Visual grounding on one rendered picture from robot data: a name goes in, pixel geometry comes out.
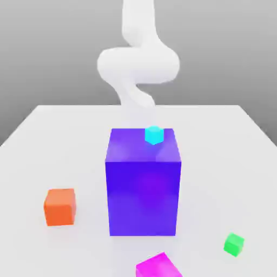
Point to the large magenta box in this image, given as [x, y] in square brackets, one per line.
[157, 267]

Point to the small green cube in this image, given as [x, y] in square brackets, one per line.
[233, 245]

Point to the small cyan cube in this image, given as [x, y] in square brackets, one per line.
[153, 134]

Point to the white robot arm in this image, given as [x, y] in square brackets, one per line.
[138, 65]

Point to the large orange box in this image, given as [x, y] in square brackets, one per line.
[58, 211]

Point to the large purple box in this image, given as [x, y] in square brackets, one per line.
[142, 194]

